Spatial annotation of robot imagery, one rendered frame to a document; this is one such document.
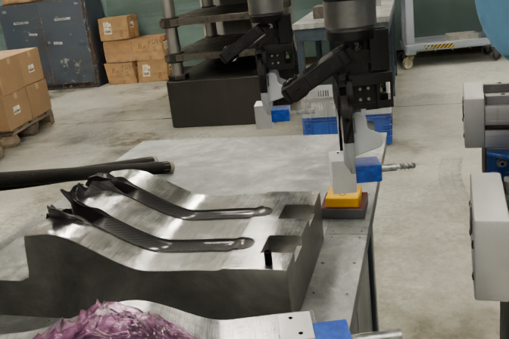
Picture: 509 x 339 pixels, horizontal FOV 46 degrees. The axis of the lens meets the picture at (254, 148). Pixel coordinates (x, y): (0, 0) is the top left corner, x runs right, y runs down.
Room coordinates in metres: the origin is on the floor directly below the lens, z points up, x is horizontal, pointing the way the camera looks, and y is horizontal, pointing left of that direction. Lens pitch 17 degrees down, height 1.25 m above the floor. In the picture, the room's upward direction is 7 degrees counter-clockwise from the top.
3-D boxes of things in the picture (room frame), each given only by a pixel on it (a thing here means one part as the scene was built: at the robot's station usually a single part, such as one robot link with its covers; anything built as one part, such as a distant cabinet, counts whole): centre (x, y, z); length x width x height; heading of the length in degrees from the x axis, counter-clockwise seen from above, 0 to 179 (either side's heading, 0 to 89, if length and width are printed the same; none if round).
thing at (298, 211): (0.84, -0.05, 0.87); 0.05 x 0.05 x 0.04; 73
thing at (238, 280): (0.86, 0.18, 0.87); 0.50 x 0.26 x 0.14; 73
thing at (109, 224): (0.85, 0.17, 0.92); 0.35 x 0.16 x 0.09; 73
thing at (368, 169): (0.88, -0.18, 0.93); 0.13 x 0.05 x 0.05; 87
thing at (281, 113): (1.30, -0.08, 0.93); 0.13 x 0.05 x 0.05; 82
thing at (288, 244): (0.74, -0.02, 0.87); 0.05 x 0.05 x 0.04; 73
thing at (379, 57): (0.88, -0.17, 1.09); 0.09 x 0.08 x 0.12; 86
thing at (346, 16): (0.88, -0.16, 1.17); 0.08 x 0.08 x 0.05
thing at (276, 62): (1.30, -0.07, 1.09); 0.09 x 0.08 x 0.12; 82
